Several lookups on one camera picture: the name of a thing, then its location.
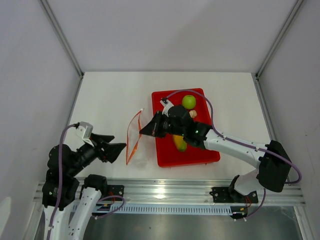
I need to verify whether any left aluminium frame post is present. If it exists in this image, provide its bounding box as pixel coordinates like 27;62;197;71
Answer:
38;0;84;78

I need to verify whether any right aluminium frame post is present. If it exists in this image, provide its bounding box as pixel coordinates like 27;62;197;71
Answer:
255;0;306;80

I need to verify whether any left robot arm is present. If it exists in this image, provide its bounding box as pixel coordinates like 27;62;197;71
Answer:
42;133;127;240

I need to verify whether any aluminium frame post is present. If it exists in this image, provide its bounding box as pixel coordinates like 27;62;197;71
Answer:
38;0;84;78
255;0;306;80

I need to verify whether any aluminium mounting rail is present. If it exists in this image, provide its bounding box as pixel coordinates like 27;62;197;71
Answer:
33;178;306;207

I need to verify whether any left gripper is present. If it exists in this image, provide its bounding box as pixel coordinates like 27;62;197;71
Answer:
68;132;126;176

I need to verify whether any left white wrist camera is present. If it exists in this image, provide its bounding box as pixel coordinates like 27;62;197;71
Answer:
75;121;94;146

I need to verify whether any beige garlic bulb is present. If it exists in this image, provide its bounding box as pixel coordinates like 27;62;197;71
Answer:
189;110;197;119

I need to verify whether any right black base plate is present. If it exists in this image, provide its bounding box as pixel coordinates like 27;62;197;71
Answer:
209;187;259;204

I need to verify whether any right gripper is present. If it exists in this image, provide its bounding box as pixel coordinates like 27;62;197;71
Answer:
139;111;185;139

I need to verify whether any clear zip top bag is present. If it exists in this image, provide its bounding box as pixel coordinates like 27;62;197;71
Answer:
125;108;148;169

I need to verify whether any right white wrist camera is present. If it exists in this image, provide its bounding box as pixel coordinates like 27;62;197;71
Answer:
160;97;175;115

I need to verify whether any green apple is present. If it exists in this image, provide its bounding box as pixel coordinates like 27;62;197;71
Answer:
181;95;197;110

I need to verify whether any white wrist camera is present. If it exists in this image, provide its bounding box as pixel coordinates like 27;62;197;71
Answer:
160;97;175;115
75;121;94;146

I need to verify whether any slotted cable duct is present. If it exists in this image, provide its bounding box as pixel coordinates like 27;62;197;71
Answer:
43;202;233;216

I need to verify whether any yellow green mango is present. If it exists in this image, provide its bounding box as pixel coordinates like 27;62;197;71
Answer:
172;135;188;152

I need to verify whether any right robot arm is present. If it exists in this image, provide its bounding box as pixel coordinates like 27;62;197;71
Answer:
139;105;291;202

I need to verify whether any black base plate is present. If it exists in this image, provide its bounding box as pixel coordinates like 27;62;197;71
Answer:
209;187;259;204
101;184;125;202

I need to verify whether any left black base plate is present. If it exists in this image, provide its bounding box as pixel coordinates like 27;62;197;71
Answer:
101;184;125;202

